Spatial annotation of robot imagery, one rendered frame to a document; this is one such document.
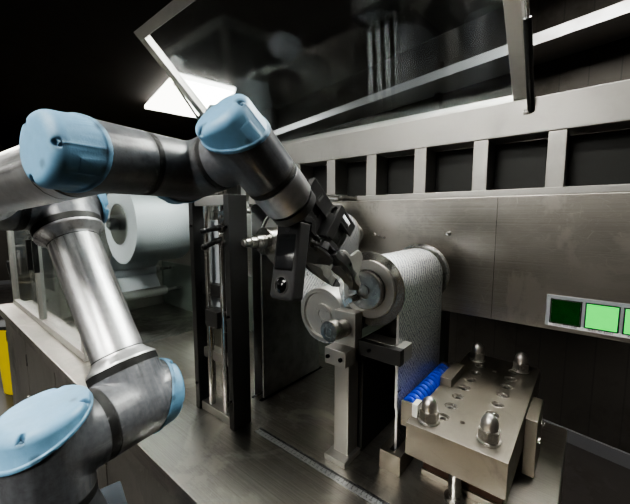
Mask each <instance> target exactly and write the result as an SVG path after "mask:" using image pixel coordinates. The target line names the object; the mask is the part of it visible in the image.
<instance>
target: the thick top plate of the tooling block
mask: <svg viewBox="0 0 630 504"><path fill-rule="evenodd" d="M470 353H471V352H469V353H468V354H467V355H466V356H465V357H464V358H463V359H462V361H461V362H460V364H464V373H463V374H462V375H461V376H460V377H459V379H458V380H457V381H456V382H455V384H454V385H453V386H452V387H451V388H450V387H447V386H444V385H441V384H440V385H439V386H438V387H437V388H436V389H435V391H434V392H433V393H432V394H431V395H430V396H432V397H433V398H434V399H435V400H436V402H437V409H438V410H439V420H440V424H439V425H438V426H436V427H428V426H425V425H423V424H421V423H420V422H419V420H418V418H415V417H413V416H411V417H410V418H409V419H408V421H407V422H406V442H405V453H406V454H408V455H410V456H412V457H414V458H416V459H418V460H420V461H423V462H425V463H427V464H429V465H431V466H433V467H435V468H437V469H439V470H442V471H444V472H446V473H448V474H450V475H452V476H454V477H456V478H458V479H460V480H463V481H465V482H467V483H469V484H471V485H473V486H475V487H477V488H479V489H482V490H484V491H486V492H488V493H490V494H492V495H494V496H496V497H498V498H500V499H503V500H505V501H506V499H507V496H508V493H509V489H510V486H511V483H512V479H513V476H514V473H515V469H516V466H517V463H518V459H519V456H520V453H521V449H522V446H523V443H524V429H525V418H526V415H527V412H528V409H529V406H530V403H531V400H532V397H536V398H537V396H538V393H539V380H540V369H538V368H534V367H530V366H529V371H530V373H529V374H520V373H517V372H514V371H513V370H512V367H513V362H509V361H505V360H501V359H497V358H492V357H488V356H485V362H484V363H478V362H474V361H471V360H470V359H469V357H470ZM486 413H491V414H493V415H494V416H496V418H497V419H498V422H499V429H500V430H501V434H500V439H501V441H502V444H501V446H500V447H498V448H491V447H487V446H485V445H483V444H481V443H480V442H479V441H478V440H477V438H476V435H477V433H478V427H479V425H480V422H481V418H482V416H483V415H484V414H486Z"/></svg>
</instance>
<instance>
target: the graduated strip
mask: <svg viewBox="0 0 630 504"><path fill-rule="evenodd" d="M254 432H255V433H257V434H258V435H260V436H261V437H263V438H265V439H266V440H268V441H269V442H271V443H273V444H274V445H276V446H277V447H279V448H281V449H282V450H284V451H286V452H287V453H289V454H290V455H292V456H294V457H295V458H297V459H298V460H300V461H302V462H303V463H305V464H306V465H308V466H310V467H311V468H313V469H315V470H316V471H318V472H319V473H321V474H323V475H324V476H326V477H327V478H329V479H331V480H332V481H334V482H336V483H337V484H339V485H340V486H342V487H344V488H345V489H347V490H348V491H350V492H352V493H353V494H355V495H356V496H358V497H360V498H361V499H363V500H365V501H366V502H368V503H369V504H390V503H388V502H386V501H385V500H383V499H381V498H380V497H378V496H376V495H375V494H373V493H371V492H370V491H368V490H366V489H364V488H363V487H361V486H359V485H358V484H356V483H354V482H353V481H351V480H349V479H348V478H346V477H344V476H343V475H341V474H339V473H338V472H336V471H334V470H332V469H331V468H329V467H327V466H326V465H324V464H322V463H321V462H319V461H317V460H316V459H314V458H312V457H311V456H309V455H307V454H306V453H304V452H302V451H301V450H299V449H297V448H295V447H294V446H292V445H290V444H289V443H287V442H285V441H284V440H282V439H280V438H279V437H277V436H275V435H274V434H272V433H270V432H269V431H267V430H265V429H263V428H262V427H260V428H259V429H257V430H255V431H254Z"/></svg>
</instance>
